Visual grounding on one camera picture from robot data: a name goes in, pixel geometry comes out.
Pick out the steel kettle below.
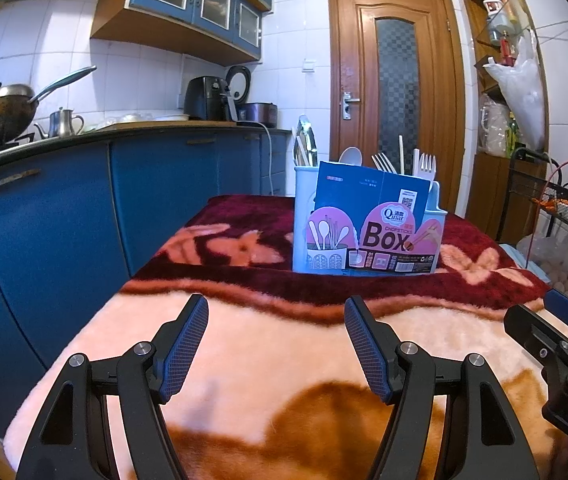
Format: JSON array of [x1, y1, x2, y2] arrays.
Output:
[[34, 107, 86, 139]]

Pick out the wooden shelf unit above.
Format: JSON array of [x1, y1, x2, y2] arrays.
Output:
[[461, 0, 552, 241]]

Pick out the steel tongs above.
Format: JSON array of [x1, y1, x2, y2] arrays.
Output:
[[296, 115, 319, 167]]

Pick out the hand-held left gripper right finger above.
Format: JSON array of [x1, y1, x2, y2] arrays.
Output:
[[344, 296, 540, 480]]

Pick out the blue base cabinets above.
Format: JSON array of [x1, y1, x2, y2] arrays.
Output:
[[0, 127, 295, 441]]

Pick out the steel door handle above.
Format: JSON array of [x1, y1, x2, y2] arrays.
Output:
[[340, 92, 361, 121]]

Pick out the light blue utensil holder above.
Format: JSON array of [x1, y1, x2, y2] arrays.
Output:
[[292, 162, 449, 276]]

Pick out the rice cooker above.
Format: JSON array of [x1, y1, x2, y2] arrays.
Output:
[[226, 65, 280, 128]]

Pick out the white plastic fork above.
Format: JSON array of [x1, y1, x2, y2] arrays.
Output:
[[412, 148, 437, 181]]

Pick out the blue wall cabinet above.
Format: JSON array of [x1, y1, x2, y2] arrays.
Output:
[[89, 0, 274, 66]]

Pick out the wooden door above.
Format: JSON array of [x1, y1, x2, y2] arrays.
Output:
[[328, 0, 467, 216]]

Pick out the bag of eggs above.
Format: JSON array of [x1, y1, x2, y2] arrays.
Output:
[[516, 232, 568, 303]]

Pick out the red pink printed blanket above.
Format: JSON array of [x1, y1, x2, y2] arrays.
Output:
[[4, 195, 568, 480]]

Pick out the white plastic bag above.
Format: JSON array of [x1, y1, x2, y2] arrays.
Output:
[[483, 30, 549, 151]]

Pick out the black air fryer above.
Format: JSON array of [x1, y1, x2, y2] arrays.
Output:
[[184, 76, 237, 122]]

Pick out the blue printed cardboard sleeve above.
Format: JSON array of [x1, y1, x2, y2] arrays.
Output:
[[305, 161, 444, 276]]

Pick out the white power cable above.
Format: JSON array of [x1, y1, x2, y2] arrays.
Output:
[[236, 120, 277, 196]]

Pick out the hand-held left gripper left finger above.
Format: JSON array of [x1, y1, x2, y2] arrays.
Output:
[[16, 294, 210, 480]]

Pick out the white jug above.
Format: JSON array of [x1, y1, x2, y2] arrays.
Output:
[[479, 94, 512, 156]]

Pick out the steel fork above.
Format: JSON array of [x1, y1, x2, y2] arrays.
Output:
[[371, 152, 397, 173]]

